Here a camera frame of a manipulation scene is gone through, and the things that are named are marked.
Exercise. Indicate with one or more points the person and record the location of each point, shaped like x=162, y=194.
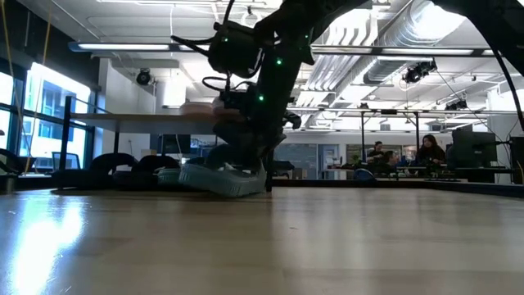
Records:
x=430, y=151
x=377, y=152

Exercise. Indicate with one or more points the blue chair back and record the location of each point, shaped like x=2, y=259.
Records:
x=363, y=175

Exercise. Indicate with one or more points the black aluminium table frame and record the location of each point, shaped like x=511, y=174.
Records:
x=368, y=183

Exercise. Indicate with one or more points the large dark monitor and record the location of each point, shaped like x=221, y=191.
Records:
x=475, y=147

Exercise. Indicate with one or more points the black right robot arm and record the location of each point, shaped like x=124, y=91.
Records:
x=294, y=24

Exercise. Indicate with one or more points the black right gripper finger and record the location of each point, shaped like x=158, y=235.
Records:
x=230, y=152
x=264, y=151

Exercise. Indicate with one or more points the long ceiling light fixture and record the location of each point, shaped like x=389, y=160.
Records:
x=123, y=46

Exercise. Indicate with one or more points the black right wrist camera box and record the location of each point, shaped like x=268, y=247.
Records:
x=233, y=49

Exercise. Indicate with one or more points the black background rack frame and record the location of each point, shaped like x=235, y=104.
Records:
x=362, y=131

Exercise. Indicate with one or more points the wooden shelf with black frame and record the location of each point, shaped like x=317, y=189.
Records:
x=143, y=123

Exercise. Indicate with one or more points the green rubber slide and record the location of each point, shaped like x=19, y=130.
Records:
x=168, y=177
x=221, y=184

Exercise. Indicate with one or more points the black ceiling camera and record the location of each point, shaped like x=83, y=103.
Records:
x=143, y=77

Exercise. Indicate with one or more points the black ceiling-mounted device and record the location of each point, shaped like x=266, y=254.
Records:
x=417, y=71

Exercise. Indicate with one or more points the black rubber slide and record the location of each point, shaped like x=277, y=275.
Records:
x=155, y=162
x=106, y=162

